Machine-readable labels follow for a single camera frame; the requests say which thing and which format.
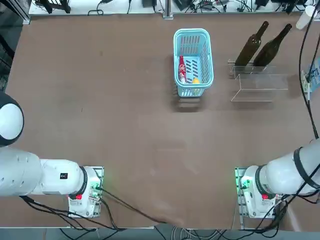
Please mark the brown sloped-shoulder wine bottle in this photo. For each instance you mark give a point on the brown sloped-shoulder wine bottle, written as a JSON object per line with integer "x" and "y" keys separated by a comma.
{"x": 267, "y": 51}

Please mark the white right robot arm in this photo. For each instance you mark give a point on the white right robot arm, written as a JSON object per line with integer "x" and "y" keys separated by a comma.
{"x": 280, "y": 175}

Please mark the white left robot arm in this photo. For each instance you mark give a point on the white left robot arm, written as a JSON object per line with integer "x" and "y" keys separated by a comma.
{"x": 22, "y": 172}

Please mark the clear acrylic stepped shelf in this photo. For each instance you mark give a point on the clear acrylic stepped shelf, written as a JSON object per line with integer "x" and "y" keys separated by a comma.
{"x": 260, "y": 85}

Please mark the brown high-shoulder wine bottle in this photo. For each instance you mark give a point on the brown high-shoulder wine bottle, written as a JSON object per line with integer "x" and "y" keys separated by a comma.
{"x": 248, "y": 47}

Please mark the small yellow item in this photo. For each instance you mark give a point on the small yellow item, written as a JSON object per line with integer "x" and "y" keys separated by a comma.
{"x": 195, "y": 80}

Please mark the red cola bottle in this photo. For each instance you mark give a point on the red cola bottle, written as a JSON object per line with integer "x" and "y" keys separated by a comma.
{"x": 182, "y": 68}

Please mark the light blue plastic basket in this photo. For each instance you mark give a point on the light blue plastic basket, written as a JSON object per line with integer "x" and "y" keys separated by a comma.
{"x": 210, "y": 62}

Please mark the black power adapter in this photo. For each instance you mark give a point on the black power adapter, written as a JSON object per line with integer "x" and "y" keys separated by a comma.
{"x": 181, "y": 3}
{"x": 261, "y": 2}
{"x": 149, "y": 3}

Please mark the black and red module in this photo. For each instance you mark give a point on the black and red module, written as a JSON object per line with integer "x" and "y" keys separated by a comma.
{"x": 207, "y": 2}

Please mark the black tripod stand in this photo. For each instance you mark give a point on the black tripod stand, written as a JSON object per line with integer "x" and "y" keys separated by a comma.
{"x": 47, "y": 6}

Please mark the blue printed packet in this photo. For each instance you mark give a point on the blue printed packet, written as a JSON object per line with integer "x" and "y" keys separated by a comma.
{"x": 315, "y": 77}

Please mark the white paper cup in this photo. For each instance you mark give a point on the white paper cup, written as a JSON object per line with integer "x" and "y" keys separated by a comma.
{"x": 303, "y": 18}

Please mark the aluminium frame post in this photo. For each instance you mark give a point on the aluminium frame post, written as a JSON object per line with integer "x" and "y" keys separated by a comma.
{"x": 27, "y": 20}
{"x": 168, "y": 10}

